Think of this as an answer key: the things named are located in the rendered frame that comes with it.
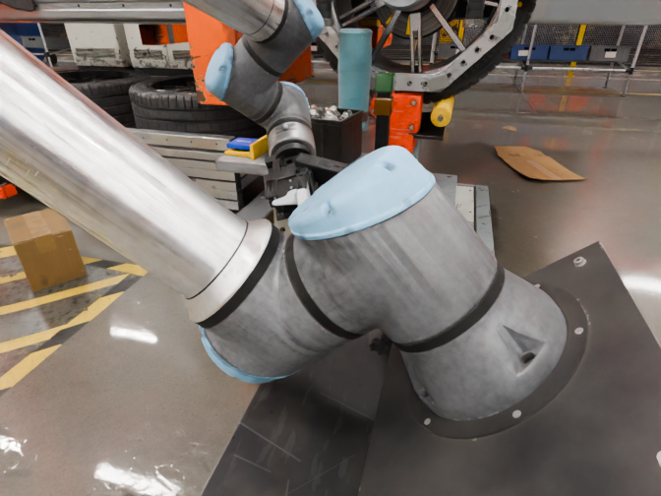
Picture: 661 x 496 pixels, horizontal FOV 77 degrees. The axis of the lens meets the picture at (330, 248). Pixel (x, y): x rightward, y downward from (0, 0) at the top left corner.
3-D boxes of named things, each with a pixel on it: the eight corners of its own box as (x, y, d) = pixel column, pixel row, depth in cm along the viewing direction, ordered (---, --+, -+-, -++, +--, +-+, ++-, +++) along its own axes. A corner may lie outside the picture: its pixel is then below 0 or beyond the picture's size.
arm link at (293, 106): (251, 98, 87) (286, 123, 94) (254, 141, 81) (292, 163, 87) (280, 68, 82) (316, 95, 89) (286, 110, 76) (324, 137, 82)
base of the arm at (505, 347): (584, 392, 37) (521, 313, 35) (411, 439, 47) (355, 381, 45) (555, 274, 52) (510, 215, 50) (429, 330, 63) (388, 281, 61)
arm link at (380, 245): (505, 303, 37) (382, 151, 34) (361, 370, 46) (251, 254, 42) (493, 229, 50) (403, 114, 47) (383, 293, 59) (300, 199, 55)
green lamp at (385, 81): (394, 91, 96) (395, 72, 94) (391, 93, 93) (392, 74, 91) (377, 90, 97) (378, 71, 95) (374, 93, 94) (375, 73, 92)
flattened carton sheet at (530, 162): (537, 151, 267) (538, 145, 265) (584, 181, 220) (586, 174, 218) (490, 151, 267) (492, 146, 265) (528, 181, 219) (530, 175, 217)
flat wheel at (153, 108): (290, 119, 225) (288, 72, 214) (278, 156, 168) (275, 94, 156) (167, 119, 225) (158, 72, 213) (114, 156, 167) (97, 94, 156)
